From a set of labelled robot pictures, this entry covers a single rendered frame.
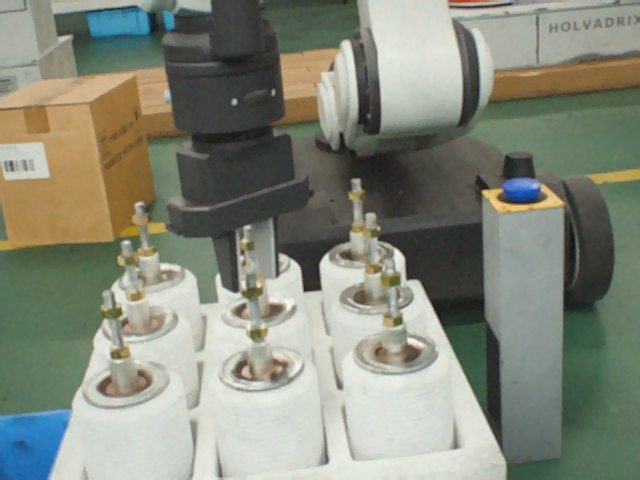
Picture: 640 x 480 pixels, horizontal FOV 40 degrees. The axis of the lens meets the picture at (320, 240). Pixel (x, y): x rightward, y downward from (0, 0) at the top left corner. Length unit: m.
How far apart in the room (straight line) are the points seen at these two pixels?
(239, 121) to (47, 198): 1.30
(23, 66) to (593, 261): 1.98
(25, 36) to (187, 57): 2.28
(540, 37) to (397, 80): 1.83
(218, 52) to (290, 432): 0.32
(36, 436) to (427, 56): 0.65
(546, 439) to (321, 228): 0.44
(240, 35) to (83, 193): 1.30
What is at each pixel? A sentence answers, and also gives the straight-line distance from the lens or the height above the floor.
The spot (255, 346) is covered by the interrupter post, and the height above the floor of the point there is 0.28.
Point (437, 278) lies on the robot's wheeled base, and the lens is 1.31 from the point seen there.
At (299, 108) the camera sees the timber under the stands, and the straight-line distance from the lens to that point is 2.73.
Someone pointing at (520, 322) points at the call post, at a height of 0.18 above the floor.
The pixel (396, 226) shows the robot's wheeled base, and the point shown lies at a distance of 1.28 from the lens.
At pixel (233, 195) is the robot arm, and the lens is 0.68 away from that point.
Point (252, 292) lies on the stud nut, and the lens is 0.73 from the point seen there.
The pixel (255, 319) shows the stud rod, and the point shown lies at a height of 0.30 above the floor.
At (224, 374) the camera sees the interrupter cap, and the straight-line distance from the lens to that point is 0.77.
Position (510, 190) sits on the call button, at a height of 0.33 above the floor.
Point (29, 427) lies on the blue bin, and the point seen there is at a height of 0.11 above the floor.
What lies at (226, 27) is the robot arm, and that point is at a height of 0.55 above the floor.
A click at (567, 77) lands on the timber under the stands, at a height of 0.05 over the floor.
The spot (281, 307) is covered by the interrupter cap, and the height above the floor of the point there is 0.25.
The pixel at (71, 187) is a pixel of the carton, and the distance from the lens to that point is 1.90.
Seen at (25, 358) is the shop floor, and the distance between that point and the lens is 1.47.
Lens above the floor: 0.62
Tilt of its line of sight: 21 degrees down
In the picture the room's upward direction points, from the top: 5 degrees counter-clockwise
